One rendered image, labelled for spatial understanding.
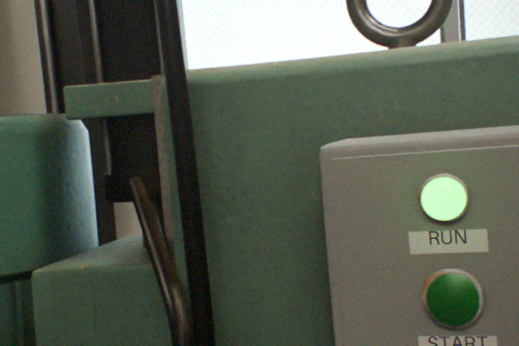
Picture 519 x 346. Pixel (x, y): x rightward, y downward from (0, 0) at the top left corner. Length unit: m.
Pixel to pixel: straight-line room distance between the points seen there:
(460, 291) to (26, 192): 0.28
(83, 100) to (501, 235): 0.27
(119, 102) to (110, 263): 0.09
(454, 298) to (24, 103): 1.92
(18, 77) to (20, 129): 1.68
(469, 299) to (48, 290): 0.25
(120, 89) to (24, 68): 1.70
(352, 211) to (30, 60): 1.88
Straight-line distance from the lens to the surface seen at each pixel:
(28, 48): 2.28
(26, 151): 0.61
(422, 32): 0.59
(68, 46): 2.14
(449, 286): 0.42
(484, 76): 0.48
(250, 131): 0.50
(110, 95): 0.59
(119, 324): 0.57
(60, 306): 0.59
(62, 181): 0.63
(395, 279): 0.43
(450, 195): 0.42
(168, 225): 0.55
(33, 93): 2.28
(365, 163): 0.43
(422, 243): 0.43
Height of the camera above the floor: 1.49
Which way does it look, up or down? 3 degrees down
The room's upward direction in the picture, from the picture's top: 5 degrees counter-clockwise
